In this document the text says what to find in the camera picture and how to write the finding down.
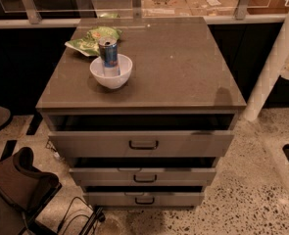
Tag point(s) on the right cardboard box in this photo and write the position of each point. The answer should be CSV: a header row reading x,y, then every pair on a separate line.
x,y
212,7

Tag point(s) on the top grey drawer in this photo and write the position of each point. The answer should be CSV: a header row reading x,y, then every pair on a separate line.
x,y
141,144

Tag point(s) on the left cardboard box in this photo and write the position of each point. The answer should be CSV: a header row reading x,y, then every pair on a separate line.
x,y
165,8

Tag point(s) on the cardboard box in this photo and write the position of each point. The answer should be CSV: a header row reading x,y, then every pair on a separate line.
x,y
212,7
165,8

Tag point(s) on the grey drawer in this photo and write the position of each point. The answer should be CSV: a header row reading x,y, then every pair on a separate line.
x,y
144,199
141,144
143,176

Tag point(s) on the grey drawer cabinet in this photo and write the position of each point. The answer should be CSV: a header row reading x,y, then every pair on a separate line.
x,y
179,82

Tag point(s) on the bottom grey drawer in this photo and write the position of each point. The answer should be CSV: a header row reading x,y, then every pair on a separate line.
x,y
144,199

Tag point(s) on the middle grey drawer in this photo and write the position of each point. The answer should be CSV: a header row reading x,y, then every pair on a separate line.
x,y
143,176

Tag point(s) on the green chip bag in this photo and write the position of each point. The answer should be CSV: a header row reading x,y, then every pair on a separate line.
x,y
88,45

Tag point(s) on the white ceramic bowl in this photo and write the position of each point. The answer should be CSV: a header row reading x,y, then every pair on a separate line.
x,y
112,82

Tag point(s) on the dark brown chair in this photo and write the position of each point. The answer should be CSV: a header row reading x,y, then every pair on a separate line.
x,y
24,192

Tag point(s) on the white pillar post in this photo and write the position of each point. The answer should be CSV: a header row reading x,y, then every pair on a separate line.
x,y
274,65

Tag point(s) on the blue silver redbull can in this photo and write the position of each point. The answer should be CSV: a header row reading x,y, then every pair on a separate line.
x,y
108,48

